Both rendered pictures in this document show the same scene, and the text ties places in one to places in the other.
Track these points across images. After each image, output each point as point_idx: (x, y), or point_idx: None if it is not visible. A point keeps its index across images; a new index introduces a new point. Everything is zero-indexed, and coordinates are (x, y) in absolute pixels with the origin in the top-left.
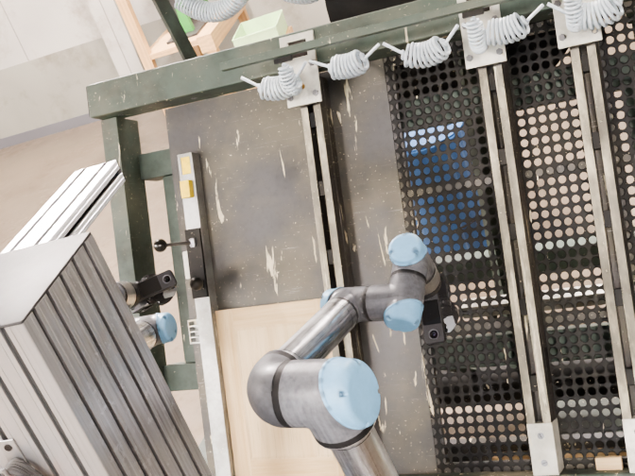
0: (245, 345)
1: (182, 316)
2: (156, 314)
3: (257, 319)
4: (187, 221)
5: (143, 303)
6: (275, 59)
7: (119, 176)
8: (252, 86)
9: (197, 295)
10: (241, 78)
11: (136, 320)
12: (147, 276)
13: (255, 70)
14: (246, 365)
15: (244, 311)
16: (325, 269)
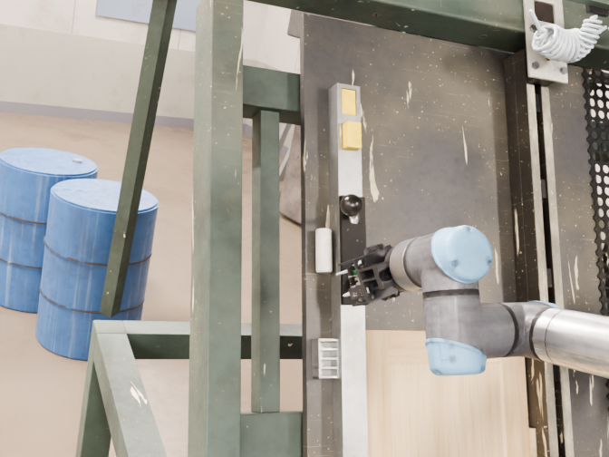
0: (401, 388)
1: (266, 335)
2: (547, 303)
3: (424, 351)
4: (343, 183)
5: (391, 288)
6: (593, 5)
7: None
8: (447, 34)
9: (351, 299)
10: (532, 12)
11: (521, 307)
12: (381, 246)
13: (489, 14)
14: (400, 419)
15: (405, 335)
16: (545, 293)
